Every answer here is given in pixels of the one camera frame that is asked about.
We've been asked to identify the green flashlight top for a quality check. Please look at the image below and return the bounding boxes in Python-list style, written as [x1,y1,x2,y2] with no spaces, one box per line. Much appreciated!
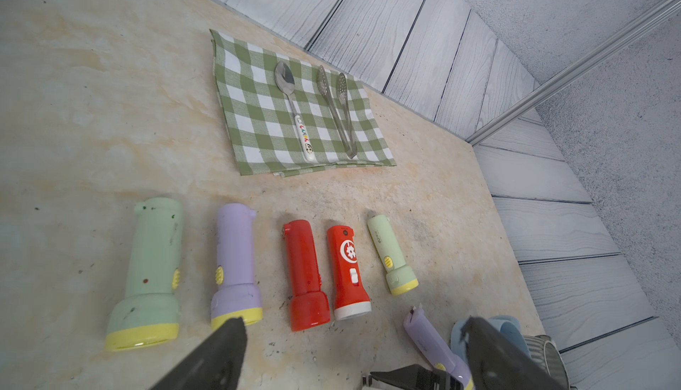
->
[105,197,184,352]

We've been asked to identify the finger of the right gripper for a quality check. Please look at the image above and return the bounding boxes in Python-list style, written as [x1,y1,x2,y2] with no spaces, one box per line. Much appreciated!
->
[362,364,452,390]

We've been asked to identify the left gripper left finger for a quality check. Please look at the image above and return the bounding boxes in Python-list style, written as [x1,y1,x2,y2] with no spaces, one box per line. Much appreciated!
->
[152,317,248,390]

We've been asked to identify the metal spoon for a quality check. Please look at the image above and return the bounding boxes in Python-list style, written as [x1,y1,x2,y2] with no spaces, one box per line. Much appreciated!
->
[274,62,317,164]

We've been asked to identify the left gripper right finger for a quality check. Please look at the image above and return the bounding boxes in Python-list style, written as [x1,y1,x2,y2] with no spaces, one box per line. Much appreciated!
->
[460,317,563,389]

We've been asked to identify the red flashlight with logo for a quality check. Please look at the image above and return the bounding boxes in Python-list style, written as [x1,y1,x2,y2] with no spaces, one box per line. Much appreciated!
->
[326,225,372,321]

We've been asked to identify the green flashlight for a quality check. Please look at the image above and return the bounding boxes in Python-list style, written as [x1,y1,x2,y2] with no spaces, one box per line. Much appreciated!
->
[367,214,419,296]
[105,197,184,352]

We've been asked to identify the clear plastic tongs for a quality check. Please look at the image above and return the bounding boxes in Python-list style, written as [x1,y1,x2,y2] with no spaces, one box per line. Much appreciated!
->
[317,65,358,159]

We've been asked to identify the purple flashlight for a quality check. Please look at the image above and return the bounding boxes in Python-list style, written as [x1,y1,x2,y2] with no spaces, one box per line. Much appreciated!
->
[211,203,264,331]
[404,307,475,390]

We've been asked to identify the grey ribbed bowl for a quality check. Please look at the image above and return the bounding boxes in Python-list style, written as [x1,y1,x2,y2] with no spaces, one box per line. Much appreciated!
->
[524,335,575,389]

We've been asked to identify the green checkered cloth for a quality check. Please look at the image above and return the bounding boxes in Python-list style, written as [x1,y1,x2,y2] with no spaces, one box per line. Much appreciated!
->
[211,30,395,176]

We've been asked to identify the blue mug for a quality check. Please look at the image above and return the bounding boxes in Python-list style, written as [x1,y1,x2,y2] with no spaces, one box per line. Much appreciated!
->
[450,315,530,363]

